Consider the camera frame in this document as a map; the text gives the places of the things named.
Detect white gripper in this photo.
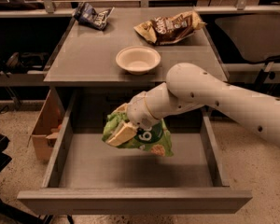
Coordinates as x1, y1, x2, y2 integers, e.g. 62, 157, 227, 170
106, 91, 159, 147

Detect green rice chip bag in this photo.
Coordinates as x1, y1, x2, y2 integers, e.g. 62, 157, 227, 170
102, 111, 174, 157

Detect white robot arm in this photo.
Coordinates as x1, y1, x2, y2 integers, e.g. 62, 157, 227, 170
103, 63, 280, 148

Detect open grey top drawer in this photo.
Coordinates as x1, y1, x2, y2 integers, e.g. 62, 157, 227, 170
18, 91, 252, 215

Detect grey cabinet with counter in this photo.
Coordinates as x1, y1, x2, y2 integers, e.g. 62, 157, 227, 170
43, 7, 230, 129

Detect brown chip bag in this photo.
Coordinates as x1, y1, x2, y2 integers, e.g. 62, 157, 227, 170
134, 11, 205, 46

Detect blue chip bag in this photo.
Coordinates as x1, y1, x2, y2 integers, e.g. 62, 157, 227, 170
73, 2, 114, 31

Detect white paper bowl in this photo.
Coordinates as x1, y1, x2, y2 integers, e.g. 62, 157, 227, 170
116, 46, 161, 75

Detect cardboard box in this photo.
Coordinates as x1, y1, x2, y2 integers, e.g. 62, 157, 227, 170
31, 91, 64, 161

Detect black headphones on shelf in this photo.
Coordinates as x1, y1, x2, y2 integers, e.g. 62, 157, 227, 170
0, 52, 49, 75

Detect black equipment on left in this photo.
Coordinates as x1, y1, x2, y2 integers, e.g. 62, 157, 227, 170
0, 106, 52, 224

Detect metal shelf rack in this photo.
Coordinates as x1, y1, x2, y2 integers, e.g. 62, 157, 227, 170
0, 0, 280, 89

